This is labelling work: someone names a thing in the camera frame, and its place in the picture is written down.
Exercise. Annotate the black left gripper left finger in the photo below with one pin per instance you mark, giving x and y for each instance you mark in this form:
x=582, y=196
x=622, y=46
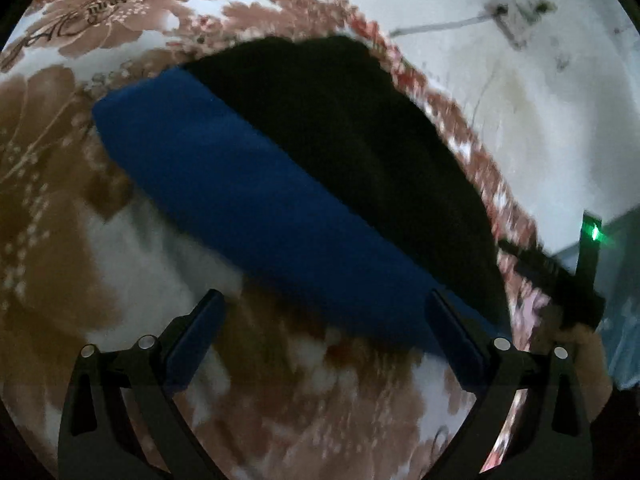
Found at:
x=120, y=420

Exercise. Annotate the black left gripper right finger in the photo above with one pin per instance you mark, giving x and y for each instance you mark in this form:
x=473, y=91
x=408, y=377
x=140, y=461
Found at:
x=529, y=418

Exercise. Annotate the blue and black sweatshirt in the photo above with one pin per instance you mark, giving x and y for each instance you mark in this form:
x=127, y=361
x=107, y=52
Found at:
x=302, y=164

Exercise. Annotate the right hand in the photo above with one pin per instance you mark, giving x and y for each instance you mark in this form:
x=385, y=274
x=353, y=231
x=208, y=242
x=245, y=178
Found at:
x=585, y=347

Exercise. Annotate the brown floral blanket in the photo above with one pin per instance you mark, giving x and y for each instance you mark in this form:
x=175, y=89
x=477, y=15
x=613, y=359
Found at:
x=84, y=258

